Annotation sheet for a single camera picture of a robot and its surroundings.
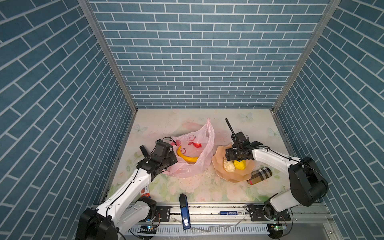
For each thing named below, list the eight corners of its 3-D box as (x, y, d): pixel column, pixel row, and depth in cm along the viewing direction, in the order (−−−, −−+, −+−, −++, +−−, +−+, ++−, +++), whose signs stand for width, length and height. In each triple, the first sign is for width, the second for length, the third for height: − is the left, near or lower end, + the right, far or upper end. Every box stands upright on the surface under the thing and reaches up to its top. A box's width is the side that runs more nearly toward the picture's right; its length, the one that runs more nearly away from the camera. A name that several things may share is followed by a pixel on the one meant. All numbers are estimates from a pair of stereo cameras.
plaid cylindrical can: (249, 185, 84) (250, 183, 82) (243, 176, 88) (245, 174, 85) (271, 175, 88) (274, 173, 86) (265, 167, 92) (267, 164, 89)
